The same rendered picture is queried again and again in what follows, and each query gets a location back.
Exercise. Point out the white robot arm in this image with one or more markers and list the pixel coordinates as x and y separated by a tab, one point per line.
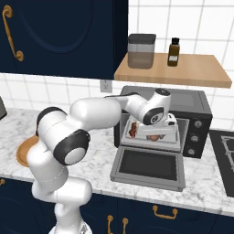
94	111

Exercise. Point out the black toaster oven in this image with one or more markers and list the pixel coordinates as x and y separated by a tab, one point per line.
201	106

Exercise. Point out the pale grey oven tray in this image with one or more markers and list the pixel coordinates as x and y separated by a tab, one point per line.
152	145

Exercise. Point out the grey lidded canister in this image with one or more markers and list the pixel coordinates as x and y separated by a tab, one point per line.
141	51

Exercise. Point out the white wall outlet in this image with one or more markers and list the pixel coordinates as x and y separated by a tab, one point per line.
106	86

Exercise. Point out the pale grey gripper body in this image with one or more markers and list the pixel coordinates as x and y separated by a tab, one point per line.
158	130

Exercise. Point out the round wooden plate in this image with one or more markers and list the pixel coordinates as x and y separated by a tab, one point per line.
24	152

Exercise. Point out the navy drawer front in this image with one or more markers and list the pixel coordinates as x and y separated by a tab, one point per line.
189	214

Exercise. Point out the brown baguette bread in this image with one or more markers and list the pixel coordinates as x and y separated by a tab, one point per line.
153	137

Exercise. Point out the brown bottle with black cap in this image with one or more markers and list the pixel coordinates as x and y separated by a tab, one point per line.
173	53

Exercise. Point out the toaster oven knob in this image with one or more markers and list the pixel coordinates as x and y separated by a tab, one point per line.
194	138
198	124
191	151

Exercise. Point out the grey toaster oven door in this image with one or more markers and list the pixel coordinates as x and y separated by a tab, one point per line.
149	164

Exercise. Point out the black hob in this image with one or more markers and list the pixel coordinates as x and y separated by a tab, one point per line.
224	170

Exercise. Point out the dark grey appliance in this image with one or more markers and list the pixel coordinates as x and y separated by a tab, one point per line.
2	108

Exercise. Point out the navy wall cupboard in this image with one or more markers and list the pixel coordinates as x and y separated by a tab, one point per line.
67	36

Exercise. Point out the red kebab skewer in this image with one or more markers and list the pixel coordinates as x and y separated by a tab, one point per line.
132	129

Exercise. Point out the wooden wall shelf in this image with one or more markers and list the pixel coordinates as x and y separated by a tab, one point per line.
189	70

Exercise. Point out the navy base cupboard door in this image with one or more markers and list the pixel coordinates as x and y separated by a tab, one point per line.
100	213
18	210

